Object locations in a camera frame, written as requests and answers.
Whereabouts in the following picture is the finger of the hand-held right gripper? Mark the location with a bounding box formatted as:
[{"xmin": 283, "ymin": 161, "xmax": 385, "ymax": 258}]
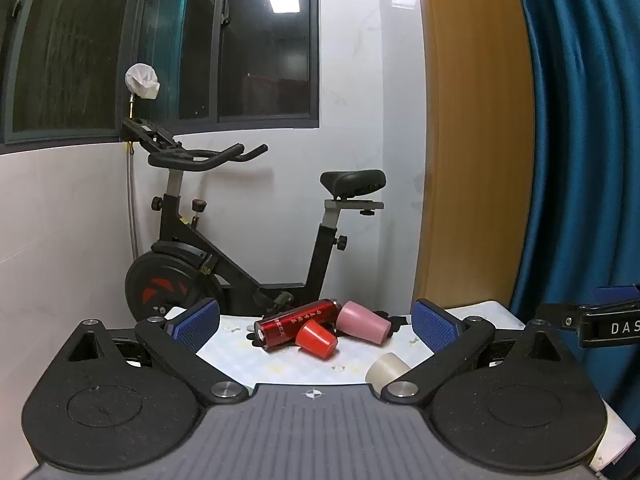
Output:
[{"xmin": 535, "ymin": 284, "xmax": 640, "ymax": 332}]

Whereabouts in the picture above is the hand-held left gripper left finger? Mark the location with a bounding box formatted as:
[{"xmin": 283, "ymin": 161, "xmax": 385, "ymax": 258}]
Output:
[{"xmin": 47, "ymin": 298, "xmax": 249, "ymax": 407}]

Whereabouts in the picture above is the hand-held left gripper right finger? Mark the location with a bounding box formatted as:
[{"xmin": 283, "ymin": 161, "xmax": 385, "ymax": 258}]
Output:
[{"xmin": 378, "ymin": 298, "xmax": 593, "ymax": 407}]

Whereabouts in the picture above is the beige cup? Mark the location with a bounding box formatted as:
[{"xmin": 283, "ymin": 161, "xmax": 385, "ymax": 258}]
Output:
[{"xmin": 365, "ymin": 352, "xmax": 412, "ymax": 390}]

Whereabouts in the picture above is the pink cup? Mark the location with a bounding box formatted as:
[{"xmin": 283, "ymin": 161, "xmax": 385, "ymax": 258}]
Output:
[{"xmin": 335, "ymin": 301, "xmax": 393, "ymax": 346}]

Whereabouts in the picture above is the red cup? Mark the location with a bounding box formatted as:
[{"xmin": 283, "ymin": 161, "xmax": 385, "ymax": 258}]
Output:
[{"xmin": 295, "ymin": 321, "xmax": 339, "ymax": 361}]

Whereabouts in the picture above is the black exercise bike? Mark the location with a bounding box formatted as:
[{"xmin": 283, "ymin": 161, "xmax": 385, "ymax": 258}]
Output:
[{"xmin": 121, "ymin": 117, "xmax": 387, "ymax": 322}]

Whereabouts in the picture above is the red metal bottle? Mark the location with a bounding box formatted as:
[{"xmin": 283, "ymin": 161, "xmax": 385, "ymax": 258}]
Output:
[{"xmin": 253, "ymin": 298, "xmax": 342, "ymax": 351}]

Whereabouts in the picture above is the blue curtain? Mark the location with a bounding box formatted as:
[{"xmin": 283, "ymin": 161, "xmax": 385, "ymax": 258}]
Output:
[{"xmin": 509, "ymin": 0, "xmax": 640, "ymax": 413}]

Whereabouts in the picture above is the wooden door panel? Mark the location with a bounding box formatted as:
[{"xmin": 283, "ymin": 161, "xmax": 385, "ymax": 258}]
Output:
[{"xmin": 414, "ymin": 0, "xmax": 536, "ymax": 312}]

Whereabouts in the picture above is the white cloth wrapped tap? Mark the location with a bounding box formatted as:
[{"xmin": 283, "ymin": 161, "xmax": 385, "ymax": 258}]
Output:
[{"xmin": 124, "ymin": 63, "xmax": 161, "ymax": 117}]

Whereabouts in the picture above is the dark framed window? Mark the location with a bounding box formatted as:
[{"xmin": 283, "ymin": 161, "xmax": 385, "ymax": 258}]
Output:
[{"xmin": 0, "ymin": 0, "xmax": 321, "ymax": 145}]

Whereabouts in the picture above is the grey hose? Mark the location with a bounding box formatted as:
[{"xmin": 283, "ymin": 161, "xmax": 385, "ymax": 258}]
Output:
[{"xmin": 127, "ymin": 141, "xmax": 141, "ymax": 262}]

